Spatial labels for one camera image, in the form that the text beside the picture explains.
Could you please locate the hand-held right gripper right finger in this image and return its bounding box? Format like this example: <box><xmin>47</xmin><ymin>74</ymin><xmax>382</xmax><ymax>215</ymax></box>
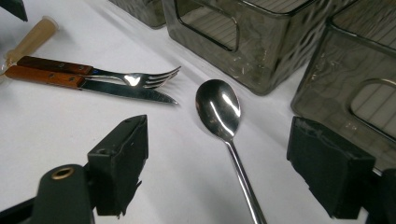
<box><xmin>286</xmin><ymin>116</ymin><xmax>376</xmax><ymax>220</ymax></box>

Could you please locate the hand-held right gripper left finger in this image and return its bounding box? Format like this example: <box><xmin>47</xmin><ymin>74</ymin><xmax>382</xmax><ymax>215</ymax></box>
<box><xmin>87</xmin><ymin>114</ymin><xmax>149</xmax><ymax>218</ymax></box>

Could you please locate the pale wooden-handled utensil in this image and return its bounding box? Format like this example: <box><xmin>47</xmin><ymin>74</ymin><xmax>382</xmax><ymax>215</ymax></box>
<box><xmin>0</xmin><ymin>16</ymin><xmax>60</xmax><ymax>85</ymax></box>

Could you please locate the wooden-handled metal knife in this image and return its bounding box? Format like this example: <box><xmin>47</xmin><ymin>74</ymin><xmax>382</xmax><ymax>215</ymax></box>
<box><xmin>4</xmin><ymin>64</ymin><xmax>179</xmax><ymax>105</ymax></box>

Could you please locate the wooden-handled metal fork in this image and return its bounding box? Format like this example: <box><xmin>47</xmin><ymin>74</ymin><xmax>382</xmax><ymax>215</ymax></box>
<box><xmin>17</xmin><ymin>55</ymin><xmax>182</xmax><ymax>90</ymax></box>

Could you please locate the translucent grey plastic bin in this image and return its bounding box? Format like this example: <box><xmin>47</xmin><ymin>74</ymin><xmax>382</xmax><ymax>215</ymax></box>
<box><xmin>162</xmin><ymin>0</ymin><xmax>359</xmax><ymax>96</ymax></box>
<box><xmin>107</xmin><ymin>0</ymin><xmax>167</xmax><ymax>30</ymax></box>
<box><xmin>290</xmin><ymin>0</ymin><xmax>396</xmax><ymax>174</ymax></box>

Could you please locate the shiny metal spoon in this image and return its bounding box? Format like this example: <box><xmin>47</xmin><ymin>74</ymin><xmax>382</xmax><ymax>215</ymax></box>
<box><xmin>194</xmin><ymin>78</ymin><xmax>269</xmax><ymax>224</ymax></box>

